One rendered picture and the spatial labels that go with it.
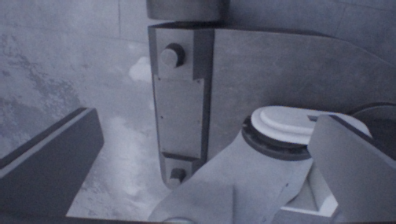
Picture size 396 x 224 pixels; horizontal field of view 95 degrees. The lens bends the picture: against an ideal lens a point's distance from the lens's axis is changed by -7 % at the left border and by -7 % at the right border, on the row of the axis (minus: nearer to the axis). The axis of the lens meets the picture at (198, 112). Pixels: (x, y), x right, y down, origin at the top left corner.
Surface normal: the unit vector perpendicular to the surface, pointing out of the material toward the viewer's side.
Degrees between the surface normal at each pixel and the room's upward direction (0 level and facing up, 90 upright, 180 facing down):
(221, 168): 90
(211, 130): 0
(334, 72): 0
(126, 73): 0
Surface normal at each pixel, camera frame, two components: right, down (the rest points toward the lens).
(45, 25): -0.21, 0.47
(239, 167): 0.03, -0.88
